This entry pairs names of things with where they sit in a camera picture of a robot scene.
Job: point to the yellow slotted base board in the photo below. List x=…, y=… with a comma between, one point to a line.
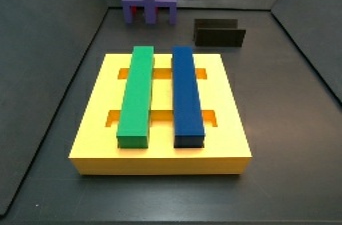
x=225, y=155

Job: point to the green long bar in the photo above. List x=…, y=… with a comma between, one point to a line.
x=134, y=122

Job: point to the blue long bar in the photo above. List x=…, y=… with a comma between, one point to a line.
x=189, y=129

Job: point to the purple three-legged block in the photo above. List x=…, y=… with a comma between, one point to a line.
x=150, y=2

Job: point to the black foam holder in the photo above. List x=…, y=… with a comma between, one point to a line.
x=219, y=33

